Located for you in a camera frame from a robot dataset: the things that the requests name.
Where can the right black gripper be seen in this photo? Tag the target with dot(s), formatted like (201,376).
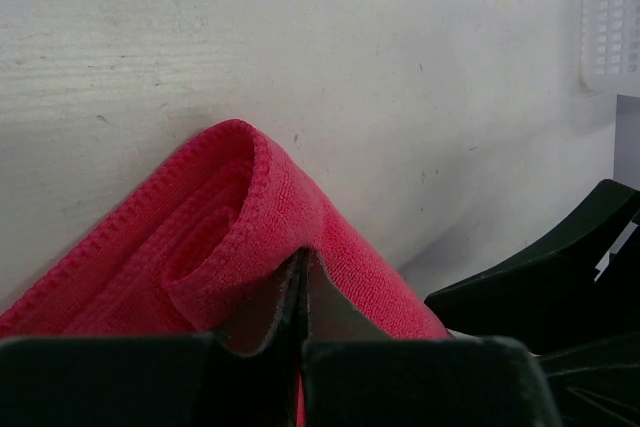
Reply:
(573,297)

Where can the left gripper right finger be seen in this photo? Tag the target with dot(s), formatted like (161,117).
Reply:
(335,340)

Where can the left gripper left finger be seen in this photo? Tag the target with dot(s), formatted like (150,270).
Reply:
(256,366)

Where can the red towel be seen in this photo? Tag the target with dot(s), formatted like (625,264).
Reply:
(121,331)

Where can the white plastic basket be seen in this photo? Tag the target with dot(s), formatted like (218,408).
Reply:
(610,36)

